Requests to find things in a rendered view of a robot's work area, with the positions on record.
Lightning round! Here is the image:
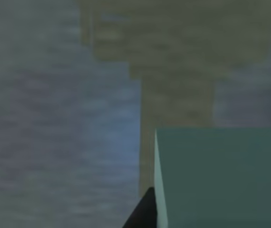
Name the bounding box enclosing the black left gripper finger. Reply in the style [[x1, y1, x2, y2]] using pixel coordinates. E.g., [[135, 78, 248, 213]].
[[122, 186, 158, 228]]

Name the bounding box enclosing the teal green box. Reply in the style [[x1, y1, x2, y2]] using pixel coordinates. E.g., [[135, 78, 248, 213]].
[[154, 127, 271, 228]]

